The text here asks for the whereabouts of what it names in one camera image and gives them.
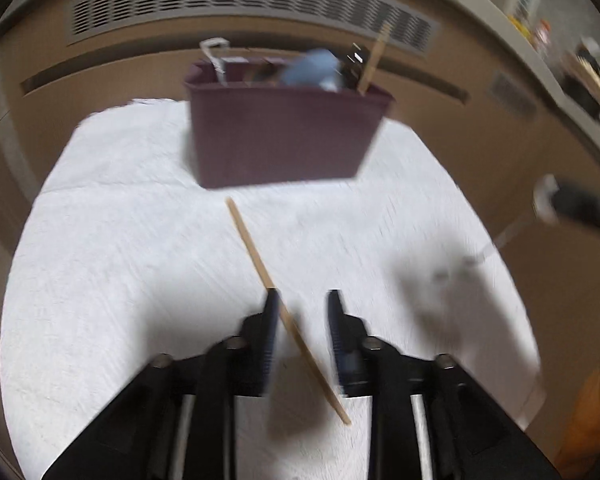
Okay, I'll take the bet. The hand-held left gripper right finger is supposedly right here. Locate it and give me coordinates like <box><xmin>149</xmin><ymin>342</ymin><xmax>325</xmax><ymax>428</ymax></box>
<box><xmin>327</xmin><ymin>290</ymin><xmax>563</xmax><ymax>480</ymax></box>

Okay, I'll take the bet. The white quilted table cover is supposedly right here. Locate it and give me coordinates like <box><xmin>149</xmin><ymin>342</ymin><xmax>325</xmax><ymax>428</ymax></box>
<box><xmin>0</xmin><ymin>97</ymin><xmax>544</xmax><ymax>480</ymax></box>

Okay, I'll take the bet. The small grey vent grille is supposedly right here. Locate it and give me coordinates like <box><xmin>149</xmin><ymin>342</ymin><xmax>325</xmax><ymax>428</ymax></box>
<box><xmin>490</xmin><ymin>72</ymin><xmax>539</xmax><ymax>117</ymax></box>

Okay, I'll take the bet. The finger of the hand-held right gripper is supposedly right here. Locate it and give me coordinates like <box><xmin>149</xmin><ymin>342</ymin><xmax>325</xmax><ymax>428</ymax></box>
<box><xmin>551</xmin><ymin>184</ymin><xmax>600</xmax><ymax>236</ymax></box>

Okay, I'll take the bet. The purple plastic utensil caddy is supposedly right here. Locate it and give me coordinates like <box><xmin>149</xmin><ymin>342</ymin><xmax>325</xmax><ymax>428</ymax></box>
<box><xmin>182</xmin><ymin>57</ymin><xmax>396</xmax><ymax>190</ymax></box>

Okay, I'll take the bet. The blue silicone spoon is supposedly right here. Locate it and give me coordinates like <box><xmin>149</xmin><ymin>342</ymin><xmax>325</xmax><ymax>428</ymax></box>
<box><xmin>279</xmin><ymin>49</ymin><xmax>344</xmax><ymax>92</ymax></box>

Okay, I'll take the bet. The black metal utensil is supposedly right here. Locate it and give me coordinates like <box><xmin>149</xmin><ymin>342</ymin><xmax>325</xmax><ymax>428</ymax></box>
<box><xmin>340</xmin><ymin>44</ymin><xmax>372</xmax><ymax>92</ymax></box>

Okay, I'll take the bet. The wooden chopstick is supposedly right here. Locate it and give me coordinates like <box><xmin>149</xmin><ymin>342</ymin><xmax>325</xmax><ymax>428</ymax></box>
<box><xmin>224</xmin><ymin>197</ymin><xmax>352</xmax><ymax>426</ymax></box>
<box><xmin>357</xmin><ymin>22</ymin><xmax>392</xmax><ymax>96</ymax></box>

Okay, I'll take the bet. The metal spoon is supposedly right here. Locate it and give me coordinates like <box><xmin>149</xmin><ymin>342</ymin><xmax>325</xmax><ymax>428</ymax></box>
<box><xmin>462</xmin><ymin>175</ymin><xmax>562</xmax><ymax>266</ymax></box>

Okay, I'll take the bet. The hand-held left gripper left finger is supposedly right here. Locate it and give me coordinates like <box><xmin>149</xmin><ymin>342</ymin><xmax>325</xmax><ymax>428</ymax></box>
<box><xmin>42</xmin><ymin>290</ymin><xmax>282</xmax><ymax>480</ymax></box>

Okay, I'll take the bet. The person's right forearm orange sleeve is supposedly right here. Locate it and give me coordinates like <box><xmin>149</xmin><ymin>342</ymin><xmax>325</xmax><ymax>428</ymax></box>
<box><xmin>554</xmin><ymin>324</ymin><xmax>600</xmax><ymax>467</ymax></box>

